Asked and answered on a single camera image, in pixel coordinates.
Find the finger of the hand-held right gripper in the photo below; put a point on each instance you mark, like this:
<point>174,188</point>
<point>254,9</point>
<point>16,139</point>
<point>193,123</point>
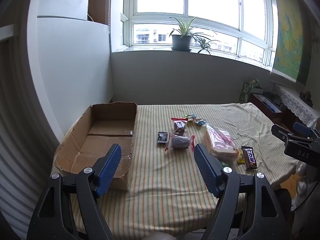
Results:
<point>281,131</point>
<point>303,130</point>

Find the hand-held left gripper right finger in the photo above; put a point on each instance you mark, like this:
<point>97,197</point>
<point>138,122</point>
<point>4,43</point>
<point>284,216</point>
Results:
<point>207,170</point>

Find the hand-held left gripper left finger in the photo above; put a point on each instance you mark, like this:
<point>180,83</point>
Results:
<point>110,170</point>

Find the green candy packet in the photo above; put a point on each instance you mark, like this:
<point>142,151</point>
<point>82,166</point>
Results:
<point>225,164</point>

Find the clear bag of bread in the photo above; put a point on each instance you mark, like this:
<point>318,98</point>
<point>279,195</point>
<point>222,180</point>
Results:
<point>218,142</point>

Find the brown cardboard box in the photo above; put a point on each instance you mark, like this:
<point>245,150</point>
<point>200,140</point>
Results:
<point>107,130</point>

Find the dark brown chocolate bar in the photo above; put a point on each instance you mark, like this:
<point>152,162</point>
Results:
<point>250,157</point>

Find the dark wooden cabinet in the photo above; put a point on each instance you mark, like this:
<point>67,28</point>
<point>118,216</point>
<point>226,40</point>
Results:
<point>272,115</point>

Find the white lace cloth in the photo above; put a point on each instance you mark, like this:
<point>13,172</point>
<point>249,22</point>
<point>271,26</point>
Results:
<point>295,102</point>

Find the small dark figurine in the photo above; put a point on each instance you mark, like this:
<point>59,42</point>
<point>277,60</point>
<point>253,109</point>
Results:
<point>307,98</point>

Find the small yellow candy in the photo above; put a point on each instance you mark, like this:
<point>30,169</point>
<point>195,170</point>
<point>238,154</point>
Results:
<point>240,158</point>

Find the clear packet of dark prunes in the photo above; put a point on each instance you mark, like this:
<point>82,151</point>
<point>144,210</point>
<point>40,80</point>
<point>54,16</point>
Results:
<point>178,142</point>

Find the striped yellow tablecloth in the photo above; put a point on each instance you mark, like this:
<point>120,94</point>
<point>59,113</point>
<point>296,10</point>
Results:
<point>162,180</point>

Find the blue wrapped candy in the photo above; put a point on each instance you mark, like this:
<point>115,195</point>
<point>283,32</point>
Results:
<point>200,122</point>

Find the dark snack packet red seal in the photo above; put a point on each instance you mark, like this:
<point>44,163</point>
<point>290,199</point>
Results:
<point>179,126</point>

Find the green printed box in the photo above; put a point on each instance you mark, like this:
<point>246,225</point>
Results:
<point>246,92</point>

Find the small black snack packet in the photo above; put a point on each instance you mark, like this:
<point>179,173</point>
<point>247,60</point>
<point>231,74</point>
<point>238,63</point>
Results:
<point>162,138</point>

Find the colourful wrapped candy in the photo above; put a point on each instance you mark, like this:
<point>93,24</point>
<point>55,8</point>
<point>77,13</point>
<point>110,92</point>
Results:
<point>190,117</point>

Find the white ribbed radiator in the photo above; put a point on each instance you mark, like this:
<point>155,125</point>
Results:
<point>20,155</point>

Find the white wardrobe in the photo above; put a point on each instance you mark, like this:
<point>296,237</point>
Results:
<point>75,67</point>

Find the small spider plant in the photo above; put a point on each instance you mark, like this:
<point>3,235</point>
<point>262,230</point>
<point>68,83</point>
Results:
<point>205,43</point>

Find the potted spider plant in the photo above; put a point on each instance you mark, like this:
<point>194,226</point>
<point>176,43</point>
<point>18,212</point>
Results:
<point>181,42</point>

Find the wall map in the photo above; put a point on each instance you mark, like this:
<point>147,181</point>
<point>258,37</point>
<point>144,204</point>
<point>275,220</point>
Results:
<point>292,30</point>

